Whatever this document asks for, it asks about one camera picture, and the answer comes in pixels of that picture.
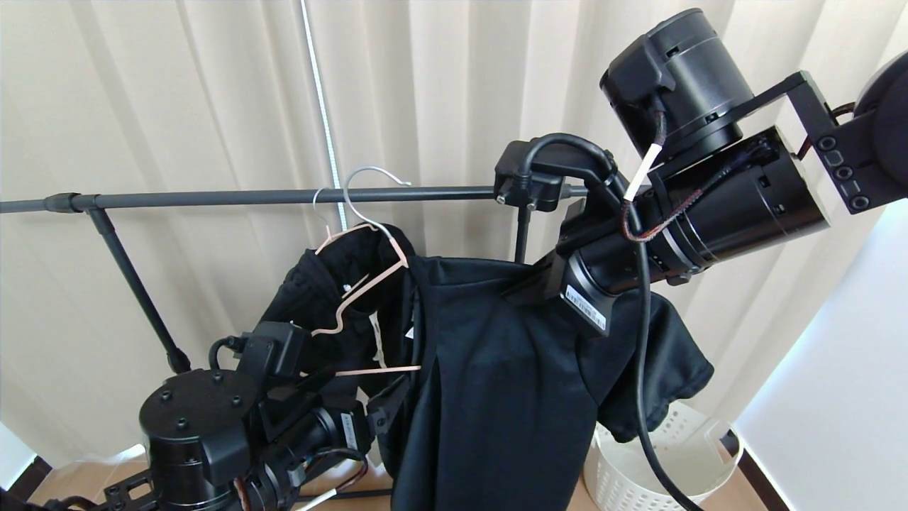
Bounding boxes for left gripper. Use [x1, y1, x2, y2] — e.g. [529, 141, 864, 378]
[262, 403, 373, 498]

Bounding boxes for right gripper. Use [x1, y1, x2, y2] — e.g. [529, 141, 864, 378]
[546, 195, 692, 336]

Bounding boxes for black shorts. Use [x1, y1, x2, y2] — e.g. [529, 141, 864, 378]
[259, 224, 419, 427]

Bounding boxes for black garment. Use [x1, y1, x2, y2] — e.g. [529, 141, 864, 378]
[390, 255, 715, 511]

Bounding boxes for pink clothes hanger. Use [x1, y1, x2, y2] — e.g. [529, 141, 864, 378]
[301, 166, 424, 378]
[312, 187, 387, 295]

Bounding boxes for white laundry basket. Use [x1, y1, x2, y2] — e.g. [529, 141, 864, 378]
[583, 401, 744, 511]

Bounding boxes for black clothes rack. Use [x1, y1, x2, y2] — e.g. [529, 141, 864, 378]
[0, 185, 591, 505]

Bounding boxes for beige curtain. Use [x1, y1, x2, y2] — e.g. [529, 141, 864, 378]
[0, 0, 908, 469]

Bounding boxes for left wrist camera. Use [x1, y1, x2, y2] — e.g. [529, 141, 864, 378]
[238, 322, 311, 390]

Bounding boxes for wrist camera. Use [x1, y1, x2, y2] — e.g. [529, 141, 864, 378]
[238, 322, 311, 390]
[494, 140, 589, 212]

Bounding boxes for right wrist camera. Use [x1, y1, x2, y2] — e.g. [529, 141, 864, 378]
[494, 140, 589, 212]

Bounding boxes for black cable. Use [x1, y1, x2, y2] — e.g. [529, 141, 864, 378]
[208, 335, 248, 371]
[518, 133, 704, 511]

